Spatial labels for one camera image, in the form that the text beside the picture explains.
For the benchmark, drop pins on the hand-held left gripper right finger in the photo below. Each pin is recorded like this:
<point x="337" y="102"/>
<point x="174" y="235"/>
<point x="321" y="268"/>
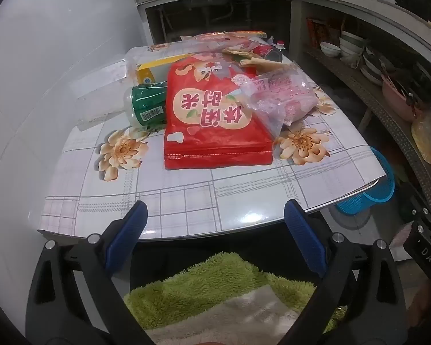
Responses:
<point x="301" y="233"/>

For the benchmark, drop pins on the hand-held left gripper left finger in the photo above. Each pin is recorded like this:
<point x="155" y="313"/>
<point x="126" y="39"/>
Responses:
<point x="129" y="230"/>

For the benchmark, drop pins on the blue plastic basket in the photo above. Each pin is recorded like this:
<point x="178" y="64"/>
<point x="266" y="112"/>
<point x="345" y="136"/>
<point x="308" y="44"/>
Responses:
<point x="377" y="190"/>

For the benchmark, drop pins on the red snack bag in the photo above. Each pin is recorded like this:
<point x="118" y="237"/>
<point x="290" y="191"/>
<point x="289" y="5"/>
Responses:
<point x="215" y="140"/>

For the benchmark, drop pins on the green labelled plastic bottle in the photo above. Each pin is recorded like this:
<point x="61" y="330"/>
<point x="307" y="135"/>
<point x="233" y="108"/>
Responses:
<point x="147" y="100"/>

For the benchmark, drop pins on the clear bag with pink print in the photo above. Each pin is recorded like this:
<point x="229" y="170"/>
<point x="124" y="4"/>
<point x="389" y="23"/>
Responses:
<point x="283" y="97"/>

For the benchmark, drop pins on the clear snack packet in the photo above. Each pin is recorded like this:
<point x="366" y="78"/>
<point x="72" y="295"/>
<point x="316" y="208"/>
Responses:
<point x="215" y="39"/>

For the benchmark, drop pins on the floral plaid tablecloth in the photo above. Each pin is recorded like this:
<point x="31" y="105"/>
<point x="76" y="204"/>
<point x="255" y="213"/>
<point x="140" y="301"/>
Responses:
<point x="201" y="194"/>

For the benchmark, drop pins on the green and beige towel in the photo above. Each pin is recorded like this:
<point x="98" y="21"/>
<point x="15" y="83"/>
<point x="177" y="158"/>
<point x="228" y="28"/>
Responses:
<point x="208" y="287"/>

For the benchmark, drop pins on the yellow plastic bag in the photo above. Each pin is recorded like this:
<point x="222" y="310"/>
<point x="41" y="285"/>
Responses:
<point x="429" y="140"/>

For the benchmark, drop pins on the clear plastic bag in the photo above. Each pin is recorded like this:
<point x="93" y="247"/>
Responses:
<point x="104" y="90"/>

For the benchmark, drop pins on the pink plastic basin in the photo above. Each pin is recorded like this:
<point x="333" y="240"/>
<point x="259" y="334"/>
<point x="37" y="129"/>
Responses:
<point x="398" y="100"/>

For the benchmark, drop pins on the yellow white carton box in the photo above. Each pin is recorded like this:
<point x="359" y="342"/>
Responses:
<point x="151" y="73"/>

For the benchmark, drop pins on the beige paper wrapper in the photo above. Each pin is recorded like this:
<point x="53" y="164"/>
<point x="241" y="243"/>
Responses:
<point x="258" y="63"/>

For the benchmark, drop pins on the stack of plates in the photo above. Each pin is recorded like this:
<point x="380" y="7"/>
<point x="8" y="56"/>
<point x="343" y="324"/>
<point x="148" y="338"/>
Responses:
<point x="373" y="66"/>

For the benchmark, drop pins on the white bowl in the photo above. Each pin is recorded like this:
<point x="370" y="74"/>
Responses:
<point x="330" y="49"/>

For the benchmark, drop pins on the red drink can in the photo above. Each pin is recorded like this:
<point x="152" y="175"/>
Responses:
<point x="264" y="50"/>

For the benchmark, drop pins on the cooking oil bottle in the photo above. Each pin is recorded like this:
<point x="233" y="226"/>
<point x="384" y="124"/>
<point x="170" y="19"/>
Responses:
<point x="280" y="43"/>

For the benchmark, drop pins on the stack of white bowls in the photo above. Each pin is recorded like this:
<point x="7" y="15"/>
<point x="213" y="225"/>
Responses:
<point x="352" y="46"/>

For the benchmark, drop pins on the red orange packets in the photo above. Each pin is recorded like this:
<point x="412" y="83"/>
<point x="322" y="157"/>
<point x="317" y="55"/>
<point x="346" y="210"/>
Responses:
<point x="318" y="32"/>

